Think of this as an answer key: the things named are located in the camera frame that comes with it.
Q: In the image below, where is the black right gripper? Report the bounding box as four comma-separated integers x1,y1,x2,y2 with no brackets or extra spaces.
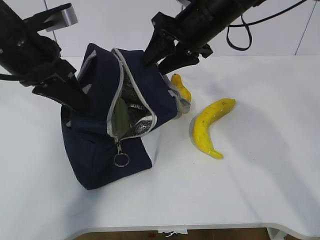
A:
142,12,213,75

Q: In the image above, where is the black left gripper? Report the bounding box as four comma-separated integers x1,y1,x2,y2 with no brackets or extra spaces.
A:
14,34,90,112

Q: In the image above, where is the yellow pear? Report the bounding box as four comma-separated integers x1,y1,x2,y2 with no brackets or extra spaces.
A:
171,73,192,103

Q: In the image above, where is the green lidded glass container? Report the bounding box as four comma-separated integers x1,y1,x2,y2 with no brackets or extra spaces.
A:
111,98,130,138

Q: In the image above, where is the navy blue lunch bag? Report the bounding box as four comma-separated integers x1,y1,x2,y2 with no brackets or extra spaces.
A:
60,43,191,190

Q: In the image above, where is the yellow banana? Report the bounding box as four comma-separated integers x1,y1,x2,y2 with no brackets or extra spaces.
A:
192,98,236,160

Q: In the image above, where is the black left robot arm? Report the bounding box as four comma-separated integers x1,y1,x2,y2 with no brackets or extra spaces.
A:
0,1,90,113

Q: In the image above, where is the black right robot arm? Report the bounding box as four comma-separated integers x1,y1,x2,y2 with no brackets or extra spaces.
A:
142,0,262,75

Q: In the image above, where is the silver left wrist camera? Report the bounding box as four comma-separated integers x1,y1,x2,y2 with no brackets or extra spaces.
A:
21,2,79,33

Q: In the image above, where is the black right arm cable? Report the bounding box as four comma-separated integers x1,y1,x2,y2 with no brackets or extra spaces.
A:
226,0,308,51

